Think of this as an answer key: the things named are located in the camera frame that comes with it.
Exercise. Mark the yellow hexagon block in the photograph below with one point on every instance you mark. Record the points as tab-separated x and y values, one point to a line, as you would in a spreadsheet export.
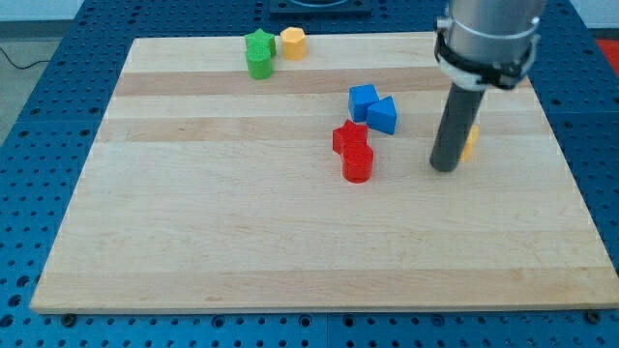
294	43

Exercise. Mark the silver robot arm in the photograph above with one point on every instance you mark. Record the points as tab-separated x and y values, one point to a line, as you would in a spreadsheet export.
481	43

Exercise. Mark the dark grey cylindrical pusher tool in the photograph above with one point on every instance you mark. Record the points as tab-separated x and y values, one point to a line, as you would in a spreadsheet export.
458	117

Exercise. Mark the red cylinder block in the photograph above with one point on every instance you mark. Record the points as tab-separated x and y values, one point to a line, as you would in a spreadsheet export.
357	162

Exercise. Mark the green star block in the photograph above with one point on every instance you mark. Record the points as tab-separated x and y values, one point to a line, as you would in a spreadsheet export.
261	38

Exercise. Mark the blue triangle block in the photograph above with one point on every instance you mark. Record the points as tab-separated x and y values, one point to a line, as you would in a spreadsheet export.
382	116

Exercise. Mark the green cylinder block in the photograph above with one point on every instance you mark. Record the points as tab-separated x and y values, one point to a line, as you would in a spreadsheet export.
259	62

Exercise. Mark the light wooden board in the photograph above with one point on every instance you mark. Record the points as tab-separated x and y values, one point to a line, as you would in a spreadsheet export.
206	191

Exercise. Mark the yellow heart block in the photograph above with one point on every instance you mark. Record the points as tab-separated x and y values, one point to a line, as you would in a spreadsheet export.
470	143

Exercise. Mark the blue cube block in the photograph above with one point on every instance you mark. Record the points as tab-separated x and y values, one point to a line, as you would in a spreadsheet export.
360	98

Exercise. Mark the red star block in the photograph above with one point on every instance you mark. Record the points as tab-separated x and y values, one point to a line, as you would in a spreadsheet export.
347	134

